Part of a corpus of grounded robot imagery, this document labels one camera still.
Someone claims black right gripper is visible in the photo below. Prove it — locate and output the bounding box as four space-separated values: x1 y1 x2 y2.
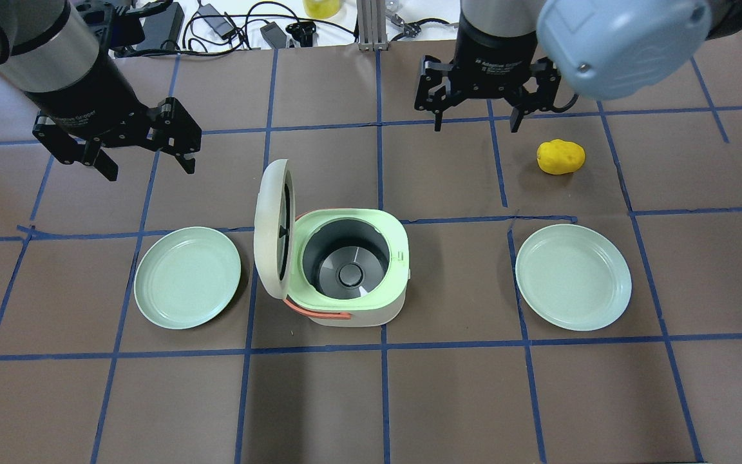
414 17 562 134

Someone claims black power adapter brick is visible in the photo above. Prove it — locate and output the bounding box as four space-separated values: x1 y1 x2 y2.
135 3 184 51

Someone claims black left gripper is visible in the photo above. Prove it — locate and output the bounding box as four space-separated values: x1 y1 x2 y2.
32 58 202 182

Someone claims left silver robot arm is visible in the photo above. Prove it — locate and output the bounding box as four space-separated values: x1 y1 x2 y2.
0 1 202 181

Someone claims pale green plate near right arm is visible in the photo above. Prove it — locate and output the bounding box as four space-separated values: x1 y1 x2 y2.
516 224 633 332

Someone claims yellow tape roll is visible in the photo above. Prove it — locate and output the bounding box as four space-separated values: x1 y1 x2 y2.
302 0 342 20

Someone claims pale green plate near left arm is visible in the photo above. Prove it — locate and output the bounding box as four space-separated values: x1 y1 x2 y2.
133 226 242 330

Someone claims aluminium frame post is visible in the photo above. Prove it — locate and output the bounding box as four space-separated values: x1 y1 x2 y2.
356 0 389 51

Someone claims white rice cooker orange handle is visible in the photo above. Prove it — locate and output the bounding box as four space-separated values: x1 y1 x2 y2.
253 159 410 328

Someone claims yellow toy potato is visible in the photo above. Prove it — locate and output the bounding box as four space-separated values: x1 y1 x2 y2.
536 139 587 175

